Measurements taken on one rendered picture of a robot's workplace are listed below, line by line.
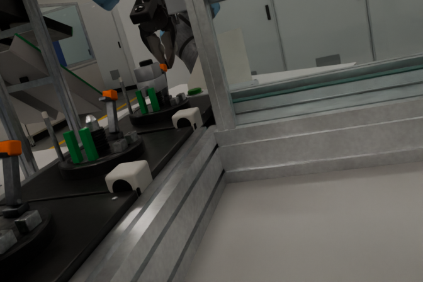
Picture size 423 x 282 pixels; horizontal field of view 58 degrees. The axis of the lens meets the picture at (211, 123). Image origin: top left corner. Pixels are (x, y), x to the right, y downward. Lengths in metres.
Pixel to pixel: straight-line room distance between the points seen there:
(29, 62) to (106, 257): 0.60
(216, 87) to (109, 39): 8.41
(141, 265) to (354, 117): 0.39
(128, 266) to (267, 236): 0.21
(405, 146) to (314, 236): 0.24
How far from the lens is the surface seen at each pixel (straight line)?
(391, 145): 0.66
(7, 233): 0.43
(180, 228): 0.49
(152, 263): 0.43
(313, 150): 0.65
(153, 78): 0.83
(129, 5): 4.21
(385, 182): 0.62
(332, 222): 0.54
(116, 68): 9.08
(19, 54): 0.91
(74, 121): 0.92
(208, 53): 0.64
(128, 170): 0.51
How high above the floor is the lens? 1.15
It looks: 15 degrees down
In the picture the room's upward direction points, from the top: 15 degrees counter-clockwise
